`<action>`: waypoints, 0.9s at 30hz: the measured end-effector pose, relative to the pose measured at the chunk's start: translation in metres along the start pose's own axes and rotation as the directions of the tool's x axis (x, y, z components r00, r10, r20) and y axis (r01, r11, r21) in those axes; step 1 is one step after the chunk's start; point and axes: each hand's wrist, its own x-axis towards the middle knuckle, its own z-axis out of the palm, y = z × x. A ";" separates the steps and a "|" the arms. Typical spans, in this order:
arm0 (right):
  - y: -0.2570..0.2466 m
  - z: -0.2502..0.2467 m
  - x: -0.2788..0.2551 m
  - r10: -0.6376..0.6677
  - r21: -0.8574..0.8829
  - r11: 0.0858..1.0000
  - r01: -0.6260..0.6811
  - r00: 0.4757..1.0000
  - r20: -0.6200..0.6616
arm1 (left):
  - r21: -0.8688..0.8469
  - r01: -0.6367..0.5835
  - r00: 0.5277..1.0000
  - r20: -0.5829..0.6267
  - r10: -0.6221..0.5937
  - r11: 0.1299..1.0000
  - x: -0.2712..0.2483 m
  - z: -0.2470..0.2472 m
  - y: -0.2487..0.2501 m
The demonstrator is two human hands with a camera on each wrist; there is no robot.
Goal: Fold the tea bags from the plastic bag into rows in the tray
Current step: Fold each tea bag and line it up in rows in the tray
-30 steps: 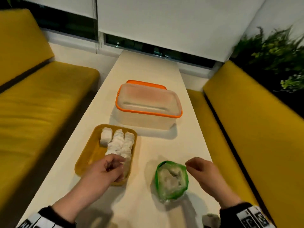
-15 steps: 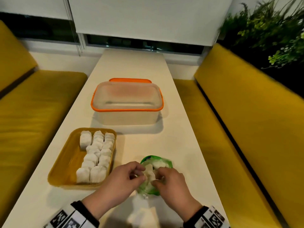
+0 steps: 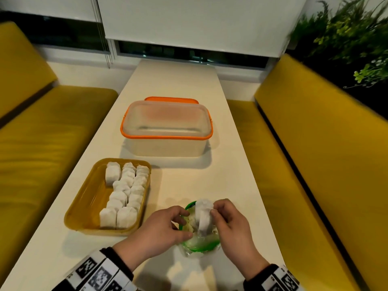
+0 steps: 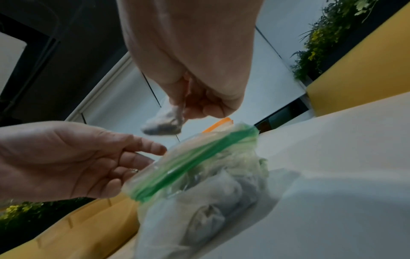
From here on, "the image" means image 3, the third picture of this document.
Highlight clear container orange rim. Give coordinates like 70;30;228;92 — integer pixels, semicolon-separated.
120;100;214;157

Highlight person's right hand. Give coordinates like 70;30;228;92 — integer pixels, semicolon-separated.
209;199;270;281

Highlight black wrist marker band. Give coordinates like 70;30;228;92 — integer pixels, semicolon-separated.
51;247;139;291
243;263;307;291

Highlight translucent yellow tray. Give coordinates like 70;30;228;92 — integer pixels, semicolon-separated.
63;158;152;237

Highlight blind pull cord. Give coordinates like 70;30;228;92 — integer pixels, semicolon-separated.
91;0;113;69

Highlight person's left hand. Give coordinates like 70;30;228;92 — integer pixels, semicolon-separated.
112;206;194;272

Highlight black left wrist marker band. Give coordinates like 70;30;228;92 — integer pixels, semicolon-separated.
51;247;139;291

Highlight orange container lid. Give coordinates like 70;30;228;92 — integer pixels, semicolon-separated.
144;96;200;104

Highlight clear plastic bag green zip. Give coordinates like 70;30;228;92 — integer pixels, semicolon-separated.
178;200;221;255

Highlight yellow bench seat cushion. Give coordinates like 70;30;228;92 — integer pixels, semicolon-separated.
226;99;361;291
0;85;119;270

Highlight green artificial plants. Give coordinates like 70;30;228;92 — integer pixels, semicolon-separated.
289;0;388;89

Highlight black right wrist marker band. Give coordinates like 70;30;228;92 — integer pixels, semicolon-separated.
243;263;307;291

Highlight dark window pane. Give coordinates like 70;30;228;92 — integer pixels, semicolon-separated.
0;10;110;53
117;40;270;69

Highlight white tea bag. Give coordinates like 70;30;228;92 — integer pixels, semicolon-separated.
195;199;215;237

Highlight group of white tea bags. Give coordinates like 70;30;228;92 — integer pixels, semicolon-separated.
99;162;151;230

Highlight white roller blind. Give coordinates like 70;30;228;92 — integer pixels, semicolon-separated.
0;0;102;23
97;0;308;58
303;0;388;15

